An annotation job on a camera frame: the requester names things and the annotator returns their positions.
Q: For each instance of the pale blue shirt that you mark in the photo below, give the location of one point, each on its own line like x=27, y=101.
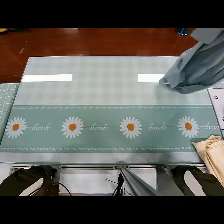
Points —
x=200, y=66

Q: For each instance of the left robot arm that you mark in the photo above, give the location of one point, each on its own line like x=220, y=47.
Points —
x=16, y=181

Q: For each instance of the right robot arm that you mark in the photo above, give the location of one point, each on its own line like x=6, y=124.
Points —
x=200, y=181

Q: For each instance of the beige garment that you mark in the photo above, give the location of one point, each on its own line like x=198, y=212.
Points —
x=213, y=153

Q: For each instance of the silver frame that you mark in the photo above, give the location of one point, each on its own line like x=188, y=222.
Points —
x=140, y=186

